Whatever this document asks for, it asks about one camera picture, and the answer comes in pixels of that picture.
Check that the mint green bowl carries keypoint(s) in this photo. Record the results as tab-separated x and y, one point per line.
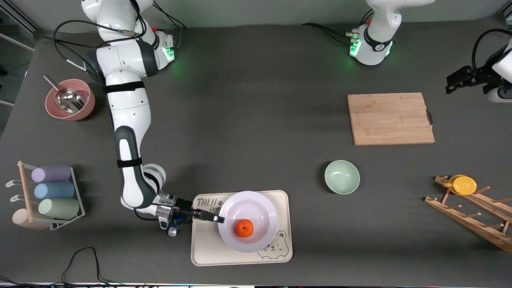
342	177

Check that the metal scoop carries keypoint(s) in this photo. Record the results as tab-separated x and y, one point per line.
70	100

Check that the cream tray with bear print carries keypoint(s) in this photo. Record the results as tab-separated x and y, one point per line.
208	248

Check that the beige cup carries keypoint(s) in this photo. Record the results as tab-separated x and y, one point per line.
22	222

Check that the yellow cup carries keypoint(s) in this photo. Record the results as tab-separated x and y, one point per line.
464	185

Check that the wooden cutting board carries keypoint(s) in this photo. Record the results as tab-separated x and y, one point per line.
390	120

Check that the pink bowl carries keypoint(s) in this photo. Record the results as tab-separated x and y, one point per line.
54	110

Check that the white round plate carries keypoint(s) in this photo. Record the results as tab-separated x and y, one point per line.
256	208

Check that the orange fruit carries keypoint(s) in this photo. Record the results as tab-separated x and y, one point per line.
244	228

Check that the wooden peg drying rack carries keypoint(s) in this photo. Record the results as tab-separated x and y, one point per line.
468	222

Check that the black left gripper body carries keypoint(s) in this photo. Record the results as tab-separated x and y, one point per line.
477	75

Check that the blue cup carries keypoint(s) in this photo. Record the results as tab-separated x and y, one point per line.
54	190

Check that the purple cup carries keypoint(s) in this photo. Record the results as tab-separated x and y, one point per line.
52	174

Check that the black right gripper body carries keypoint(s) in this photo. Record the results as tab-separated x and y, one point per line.
184	210

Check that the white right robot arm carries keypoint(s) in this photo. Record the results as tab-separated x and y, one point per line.
128	100

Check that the green cup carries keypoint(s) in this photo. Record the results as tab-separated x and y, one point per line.
60	208

